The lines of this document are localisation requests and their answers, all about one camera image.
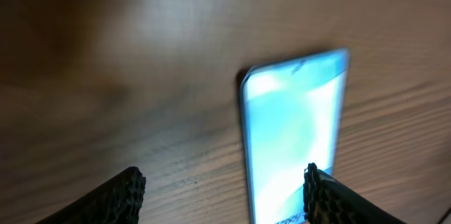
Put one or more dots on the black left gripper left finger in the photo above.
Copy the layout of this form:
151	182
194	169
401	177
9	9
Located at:
117	201

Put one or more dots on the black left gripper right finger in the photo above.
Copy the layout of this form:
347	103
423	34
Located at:
328	201

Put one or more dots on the Galaxy S24+ smartphone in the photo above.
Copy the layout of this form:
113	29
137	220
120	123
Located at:
290	114

